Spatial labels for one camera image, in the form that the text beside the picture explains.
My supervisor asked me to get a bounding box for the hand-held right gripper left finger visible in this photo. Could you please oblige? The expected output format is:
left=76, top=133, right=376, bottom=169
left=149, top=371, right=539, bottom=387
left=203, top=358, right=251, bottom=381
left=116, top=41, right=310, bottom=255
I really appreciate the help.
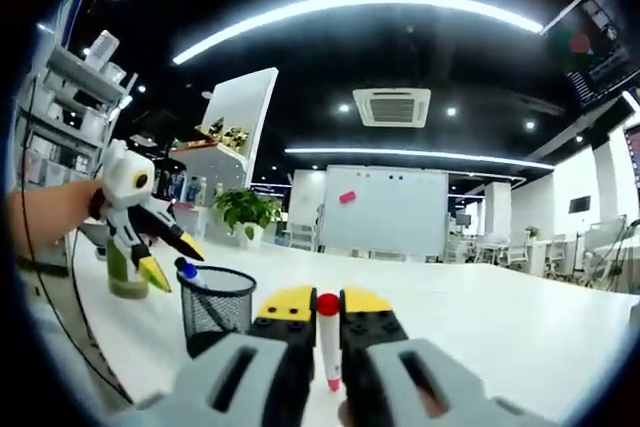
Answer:
left=134, top=284, right=319, bottom=427

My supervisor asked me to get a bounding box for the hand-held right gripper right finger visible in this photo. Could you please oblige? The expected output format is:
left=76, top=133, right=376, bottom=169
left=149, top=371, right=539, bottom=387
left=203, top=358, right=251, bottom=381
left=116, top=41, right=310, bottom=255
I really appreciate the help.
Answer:
left=339, top=285, right=556, bottom=427

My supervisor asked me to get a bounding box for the red-capped whiteboard marker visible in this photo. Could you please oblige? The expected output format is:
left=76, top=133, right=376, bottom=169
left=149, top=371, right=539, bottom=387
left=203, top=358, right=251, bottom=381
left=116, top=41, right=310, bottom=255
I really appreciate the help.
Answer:
left=316, top=292, right=344, bottom=393

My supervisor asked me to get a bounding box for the blue-capped whiteboard marker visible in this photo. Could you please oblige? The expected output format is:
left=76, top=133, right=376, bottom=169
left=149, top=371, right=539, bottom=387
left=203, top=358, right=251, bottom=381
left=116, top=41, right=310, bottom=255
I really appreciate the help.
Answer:
left=174, top=256, right=207, bottom=289

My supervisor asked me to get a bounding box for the black mesh pen holder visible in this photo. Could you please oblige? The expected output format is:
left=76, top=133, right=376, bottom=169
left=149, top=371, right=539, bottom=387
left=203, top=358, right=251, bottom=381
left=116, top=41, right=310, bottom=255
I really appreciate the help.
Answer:
left=175, top=265, right=258, bottom=358

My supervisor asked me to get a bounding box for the large whiteboard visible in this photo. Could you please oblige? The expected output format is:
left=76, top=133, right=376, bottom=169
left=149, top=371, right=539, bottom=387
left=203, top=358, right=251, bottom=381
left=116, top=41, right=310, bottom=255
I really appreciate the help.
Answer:
left=319, top=164, right=450, bottom=258

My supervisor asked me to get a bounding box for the person's left hand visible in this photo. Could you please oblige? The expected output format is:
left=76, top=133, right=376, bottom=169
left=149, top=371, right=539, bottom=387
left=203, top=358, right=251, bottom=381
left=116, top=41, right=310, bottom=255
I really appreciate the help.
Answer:
left=73, top=179, right=110, bottom=223

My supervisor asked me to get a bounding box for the green drink bottle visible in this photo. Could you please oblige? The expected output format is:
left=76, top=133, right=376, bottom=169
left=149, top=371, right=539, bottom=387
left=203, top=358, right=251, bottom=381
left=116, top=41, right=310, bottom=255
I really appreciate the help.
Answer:
left=105, top=234, right=150, bottom=298

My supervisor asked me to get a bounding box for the row of drink bottles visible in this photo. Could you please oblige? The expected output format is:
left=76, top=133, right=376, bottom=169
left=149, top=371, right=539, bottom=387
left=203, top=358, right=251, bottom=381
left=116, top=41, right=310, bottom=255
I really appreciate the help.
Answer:
left=154, top=171, right=226, bottom=206

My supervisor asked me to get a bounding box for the potted green plant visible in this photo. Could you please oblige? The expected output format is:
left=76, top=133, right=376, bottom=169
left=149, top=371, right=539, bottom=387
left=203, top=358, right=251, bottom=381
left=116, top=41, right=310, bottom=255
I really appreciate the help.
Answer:
left=212, top=187, right=284, bottom=248

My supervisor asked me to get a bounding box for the grey metal shelf rack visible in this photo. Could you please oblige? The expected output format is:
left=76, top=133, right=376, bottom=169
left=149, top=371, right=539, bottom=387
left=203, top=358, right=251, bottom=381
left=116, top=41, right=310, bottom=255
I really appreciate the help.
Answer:
left=17, top=44, right=139, bottom=193

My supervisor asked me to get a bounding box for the pile of snack packets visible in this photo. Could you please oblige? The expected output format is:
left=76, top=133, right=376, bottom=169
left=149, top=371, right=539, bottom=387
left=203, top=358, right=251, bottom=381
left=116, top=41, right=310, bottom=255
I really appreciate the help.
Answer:
left=195, top=116, right=250, bottom=146

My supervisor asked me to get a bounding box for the person's white shirt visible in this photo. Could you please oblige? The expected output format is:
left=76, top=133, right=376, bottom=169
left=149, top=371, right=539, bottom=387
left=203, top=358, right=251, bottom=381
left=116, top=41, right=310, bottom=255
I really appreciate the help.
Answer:
left=14, top=271, right=131, bottom=421

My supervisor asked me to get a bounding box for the white storage box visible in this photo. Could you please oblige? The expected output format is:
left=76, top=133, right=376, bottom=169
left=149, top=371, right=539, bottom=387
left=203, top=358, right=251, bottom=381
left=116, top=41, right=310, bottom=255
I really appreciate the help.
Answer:
left=89, top=29, right=121, bottom=66

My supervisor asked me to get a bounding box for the white display stand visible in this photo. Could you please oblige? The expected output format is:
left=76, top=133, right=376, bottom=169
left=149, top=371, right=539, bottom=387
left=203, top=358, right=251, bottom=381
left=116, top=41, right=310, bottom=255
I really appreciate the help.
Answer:
left=168, top=66, right=280, bottom=198

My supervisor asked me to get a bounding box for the group of office desks and chairs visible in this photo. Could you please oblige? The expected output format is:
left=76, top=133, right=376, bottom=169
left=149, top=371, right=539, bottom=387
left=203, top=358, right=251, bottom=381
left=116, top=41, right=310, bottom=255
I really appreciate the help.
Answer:
left=449, top=214, right=640, bottom=294

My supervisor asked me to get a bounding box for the ceiling air conditioner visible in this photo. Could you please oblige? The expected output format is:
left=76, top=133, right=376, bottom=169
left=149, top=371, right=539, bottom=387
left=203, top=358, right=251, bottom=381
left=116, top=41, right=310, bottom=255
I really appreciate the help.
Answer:
left=352, top=87, right=432, bottom=129

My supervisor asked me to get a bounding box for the thin black cable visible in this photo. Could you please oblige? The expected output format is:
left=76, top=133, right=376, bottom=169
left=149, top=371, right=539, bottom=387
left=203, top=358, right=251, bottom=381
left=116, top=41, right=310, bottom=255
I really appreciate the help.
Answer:
left=19, top=71, right=136, bottom=406

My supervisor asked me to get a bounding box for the wall screen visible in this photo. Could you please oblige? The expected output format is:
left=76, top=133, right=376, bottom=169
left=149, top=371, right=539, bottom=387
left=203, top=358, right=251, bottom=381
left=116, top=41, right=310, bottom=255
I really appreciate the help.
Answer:
left=622, top=124, right=640, bottom=193

